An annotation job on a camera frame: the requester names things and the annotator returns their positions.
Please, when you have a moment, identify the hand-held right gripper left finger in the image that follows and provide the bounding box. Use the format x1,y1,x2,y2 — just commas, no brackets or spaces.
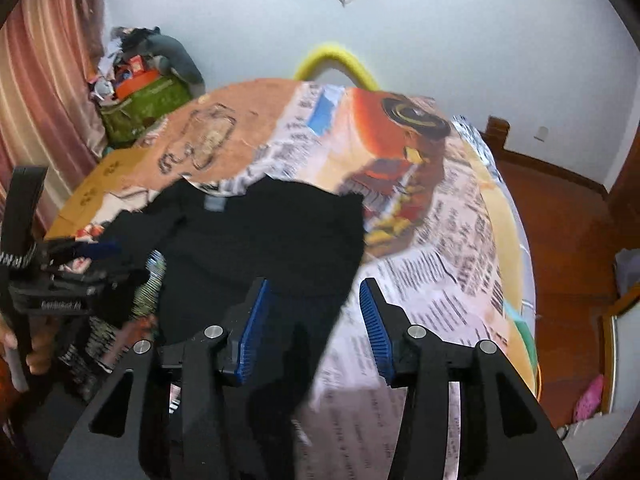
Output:
47,277,273,480

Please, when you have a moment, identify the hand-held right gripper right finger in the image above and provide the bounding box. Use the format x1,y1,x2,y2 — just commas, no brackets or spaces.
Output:
359,277,581,480

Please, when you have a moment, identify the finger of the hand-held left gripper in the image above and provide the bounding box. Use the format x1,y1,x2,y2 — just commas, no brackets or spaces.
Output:
75,264,152,288
47,238,124,264

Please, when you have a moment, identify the black shirt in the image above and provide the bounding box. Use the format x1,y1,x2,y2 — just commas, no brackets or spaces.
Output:
92,176,367,480

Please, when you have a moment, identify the person's left hand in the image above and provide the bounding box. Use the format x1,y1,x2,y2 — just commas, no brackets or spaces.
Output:
0,310,53,376

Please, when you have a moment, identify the black white patterned cloth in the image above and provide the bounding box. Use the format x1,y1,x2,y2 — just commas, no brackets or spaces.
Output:
57,252,168,402

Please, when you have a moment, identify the wooden board with flower cutouts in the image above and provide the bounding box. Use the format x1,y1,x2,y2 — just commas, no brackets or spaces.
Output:
44,148,151,240

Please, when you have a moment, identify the printed blanket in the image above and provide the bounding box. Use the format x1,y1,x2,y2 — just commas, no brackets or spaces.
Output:
45,77,543,480

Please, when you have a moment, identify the green patterned box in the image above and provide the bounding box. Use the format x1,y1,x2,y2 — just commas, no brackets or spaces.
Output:
100,76,193,147

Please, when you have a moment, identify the orange box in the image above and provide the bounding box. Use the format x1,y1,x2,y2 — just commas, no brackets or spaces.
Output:
114,69,162,101

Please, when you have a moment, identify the pink striped curtain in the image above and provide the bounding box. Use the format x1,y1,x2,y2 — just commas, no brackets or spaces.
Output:
0,0,115,233

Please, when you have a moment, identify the pile of mixed clutter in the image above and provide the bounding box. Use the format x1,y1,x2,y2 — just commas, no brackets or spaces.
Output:
87,26,162,107

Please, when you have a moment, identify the grey plush toy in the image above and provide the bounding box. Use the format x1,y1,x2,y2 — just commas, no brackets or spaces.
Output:
140,35,206,87

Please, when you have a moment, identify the pink soft item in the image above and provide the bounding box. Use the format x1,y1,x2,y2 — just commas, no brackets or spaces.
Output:
572,374,606,423

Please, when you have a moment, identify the wooden door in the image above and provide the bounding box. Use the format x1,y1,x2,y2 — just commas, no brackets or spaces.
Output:
606,122,640,252

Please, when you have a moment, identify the wooden bed post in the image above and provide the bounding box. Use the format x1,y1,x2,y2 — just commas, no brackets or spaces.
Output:
482,116,511,155

